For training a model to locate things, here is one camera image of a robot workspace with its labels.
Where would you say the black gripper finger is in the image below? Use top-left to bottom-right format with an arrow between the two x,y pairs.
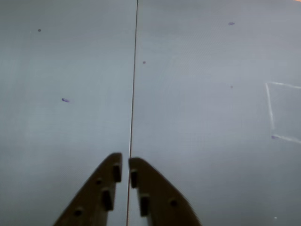
53,152 -> 123,226
128,157 -> 203,226

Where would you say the grey rubber mat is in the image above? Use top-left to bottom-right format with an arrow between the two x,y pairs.
0,0 -> 138,226
126,0 -> 301,226

